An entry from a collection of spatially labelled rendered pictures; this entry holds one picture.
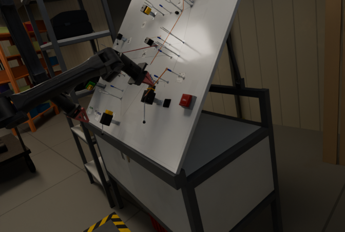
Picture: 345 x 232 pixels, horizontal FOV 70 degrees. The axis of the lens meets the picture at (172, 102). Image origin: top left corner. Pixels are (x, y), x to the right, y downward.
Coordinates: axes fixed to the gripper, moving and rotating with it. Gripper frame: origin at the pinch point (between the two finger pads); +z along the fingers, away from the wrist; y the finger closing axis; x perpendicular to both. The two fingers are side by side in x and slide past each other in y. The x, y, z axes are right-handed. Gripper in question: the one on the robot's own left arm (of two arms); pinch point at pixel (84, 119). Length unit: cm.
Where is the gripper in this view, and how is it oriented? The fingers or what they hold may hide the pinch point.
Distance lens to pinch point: 129.0
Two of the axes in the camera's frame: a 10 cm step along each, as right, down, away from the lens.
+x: -5.1, 7.7, -3.9
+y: -6.8, -0.8, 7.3
